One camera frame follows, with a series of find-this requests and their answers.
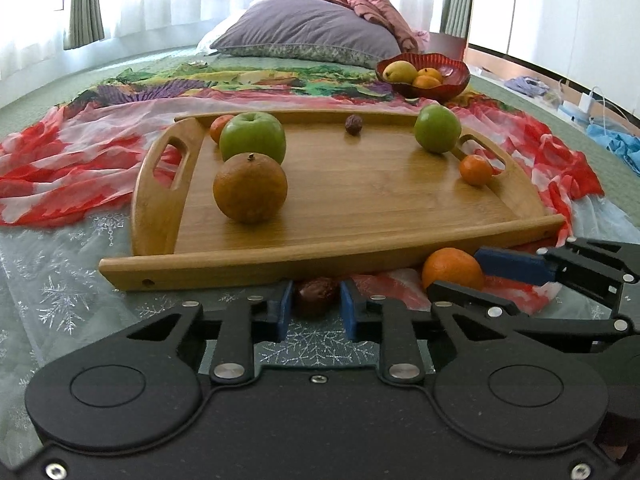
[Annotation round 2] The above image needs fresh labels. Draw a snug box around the brown date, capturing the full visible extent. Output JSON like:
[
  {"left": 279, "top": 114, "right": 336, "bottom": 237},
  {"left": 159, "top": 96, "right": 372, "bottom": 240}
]
[
  {"left": 344, "top": 114, "right": 363, "bottom": 136},
  {"left": 297, "top": 276, "right": 338, "bottom": 318}
]

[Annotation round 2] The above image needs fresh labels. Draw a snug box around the large brownish orange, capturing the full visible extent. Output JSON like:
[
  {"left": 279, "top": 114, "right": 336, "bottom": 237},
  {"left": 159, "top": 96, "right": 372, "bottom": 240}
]
[{"left": 213, "top": 153, "right": 288, "bottom": 224}]

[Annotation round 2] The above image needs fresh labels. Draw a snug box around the small tangerine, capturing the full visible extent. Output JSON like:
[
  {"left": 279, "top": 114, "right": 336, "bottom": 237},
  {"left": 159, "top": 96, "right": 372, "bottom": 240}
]
[{"left": 459, "top": 155, "right": 494, "bottom": 186}]

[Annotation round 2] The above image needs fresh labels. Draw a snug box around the large green apple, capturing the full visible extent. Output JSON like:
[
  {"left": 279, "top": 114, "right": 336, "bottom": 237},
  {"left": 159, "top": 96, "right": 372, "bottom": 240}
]
[{"left": 219, "top": 112, "right": 286, "bottom": 164}]

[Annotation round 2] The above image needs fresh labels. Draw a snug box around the small green apple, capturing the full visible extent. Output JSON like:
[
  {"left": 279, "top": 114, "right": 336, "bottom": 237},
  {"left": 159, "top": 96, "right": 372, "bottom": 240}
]
[{"left": 413, "top": 104, "right": 462, "bottom": 154}]

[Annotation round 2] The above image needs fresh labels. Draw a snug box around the blue cloth on floor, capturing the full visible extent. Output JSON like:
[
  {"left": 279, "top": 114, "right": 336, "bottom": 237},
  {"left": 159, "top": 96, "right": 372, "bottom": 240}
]
[{"left": 586, "top": 125, "right": 640, "bottom": 176}]

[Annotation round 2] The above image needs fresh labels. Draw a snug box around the bamboo serving tray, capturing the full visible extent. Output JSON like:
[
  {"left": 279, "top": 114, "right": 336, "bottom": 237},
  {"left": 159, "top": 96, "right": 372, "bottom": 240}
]
[{"left": 99, "top": 110, "right": 564, "bottom": 290}]

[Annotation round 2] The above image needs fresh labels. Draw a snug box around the lavender cloth on floor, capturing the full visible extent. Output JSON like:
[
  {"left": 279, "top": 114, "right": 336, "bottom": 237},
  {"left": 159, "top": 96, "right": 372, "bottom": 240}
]
[{"left": 503, "top": 76, "right": 550, "bottom": 99}]

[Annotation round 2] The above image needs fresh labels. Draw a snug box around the red white scarf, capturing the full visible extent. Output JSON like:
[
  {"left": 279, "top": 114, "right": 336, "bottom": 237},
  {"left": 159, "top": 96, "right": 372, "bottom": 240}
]
[{"left": 0, "top": 89, "right": 606, "bottom": 316}]

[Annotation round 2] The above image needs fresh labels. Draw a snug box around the red glass fruit bowl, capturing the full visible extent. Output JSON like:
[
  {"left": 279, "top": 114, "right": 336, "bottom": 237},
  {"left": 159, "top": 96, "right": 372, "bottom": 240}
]
[{"left": 376, "top": 53, "right": 471, "bottom": 103}]

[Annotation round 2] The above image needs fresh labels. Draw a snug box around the colourful floral scarf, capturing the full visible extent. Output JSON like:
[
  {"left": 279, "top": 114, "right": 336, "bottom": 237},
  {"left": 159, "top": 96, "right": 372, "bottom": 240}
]
[{"left": 64, "top": 63, "right": 497, "bottom": 111}]

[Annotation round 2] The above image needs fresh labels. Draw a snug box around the front orange in bowl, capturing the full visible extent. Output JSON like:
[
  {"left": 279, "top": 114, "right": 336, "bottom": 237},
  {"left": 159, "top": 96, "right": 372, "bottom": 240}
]
[{"left": 412, "top": 75, "right": 442, "bottom": 90}]

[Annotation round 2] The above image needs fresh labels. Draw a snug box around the orange in bowl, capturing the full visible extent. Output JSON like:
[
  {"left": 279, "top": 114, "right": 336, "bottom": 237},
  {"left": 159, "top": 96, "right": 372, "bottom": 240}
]
[
  {"left": 418, "top": 67, "right": 444, "bottom": 82},
  {"left": 412, "top": 75, "right": 442, "bottom": 90}
]

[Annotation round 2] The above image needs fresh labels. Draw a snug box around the yellow pear in bowl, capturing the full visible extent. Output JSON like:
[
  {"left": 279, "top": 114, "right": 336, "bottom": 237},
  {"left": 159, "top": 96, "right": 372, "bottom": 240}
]
[{"left": 382, "top": 60, "right": 418, "bottom": 84}]

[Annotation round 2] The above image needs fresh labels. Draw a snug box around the back orange in bowl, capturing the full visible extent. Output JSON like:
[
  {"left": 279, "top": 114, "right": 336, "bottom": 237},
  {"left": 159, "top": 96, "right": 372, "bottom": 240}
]
[{"left": 418, "top": 67, "right": 444, "bottom": 82}]

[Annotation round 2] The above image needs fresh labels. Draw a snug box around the purple pillow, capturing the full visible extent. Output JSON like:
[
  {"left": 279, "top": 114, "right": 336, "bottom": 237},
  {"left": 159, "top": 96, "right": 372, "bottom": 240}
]
[{"left": 209, "top": 0, "right": 400, "bottom": 68}]

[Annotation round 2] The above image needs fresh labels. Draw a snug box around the pink crumpled blanket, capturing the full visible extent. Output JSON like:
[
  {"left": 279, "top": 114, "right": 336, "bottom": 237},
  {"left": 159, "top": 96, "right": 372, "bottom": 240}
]
[{"left": 321, "top": 0, "right": 431, "bottom": 53}]

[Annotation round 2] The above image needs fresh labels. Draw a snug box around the green curtain left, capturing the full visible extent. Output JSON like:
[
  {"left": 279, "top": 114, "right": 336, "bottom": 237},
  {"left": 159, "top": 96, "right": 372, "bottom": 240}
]
[{"left": 63, "top": 0, "right": 105, "bottom": 50}]

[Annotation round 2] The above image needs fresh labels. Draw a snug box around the white charger with cable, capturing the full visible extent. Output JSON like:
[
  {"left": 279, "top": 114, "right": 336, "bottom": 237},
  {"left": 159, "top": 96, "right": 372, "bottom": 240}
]
[{"left": 558, "top": 80, "right": 634, "bottom": 126}]

